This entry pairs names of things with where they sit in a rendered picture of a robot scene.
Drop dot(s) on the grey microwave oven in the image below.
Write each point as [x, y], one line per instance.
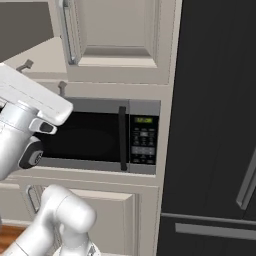
[145, 109]

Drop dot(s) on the beige tall cabinet frame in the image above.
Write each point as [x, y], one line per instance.
[165, 133]

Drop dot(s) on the black microwave door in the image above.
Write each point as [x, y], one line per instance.
[86, 140]

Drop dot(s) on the beige wall cabinet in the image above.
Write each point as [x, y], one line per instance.
[46, 56]

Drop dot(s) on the beige lower cabinet door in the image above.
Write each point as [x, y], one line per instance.
[110, 220]

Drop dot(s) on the beige cabinet door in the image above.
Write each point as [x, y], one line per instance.
[116, 23]
[110, 220]

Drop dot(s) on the black fridge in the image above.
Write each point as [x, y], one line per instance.
[206, 83]

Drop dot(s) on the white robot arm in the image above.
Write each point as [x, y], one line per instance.
[13, 140]

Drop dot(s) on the black fridge drawer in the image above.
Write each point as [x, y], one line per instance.
[200, 247]

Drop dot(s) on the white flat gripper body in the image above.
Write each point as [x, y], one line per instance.
[30, 91]

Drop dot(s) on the beige upper cabinet door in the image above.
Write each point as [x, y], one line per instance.
[116, 23]

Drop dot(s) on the beige base cabinet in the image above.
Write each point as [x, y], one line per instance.
[10, 203]

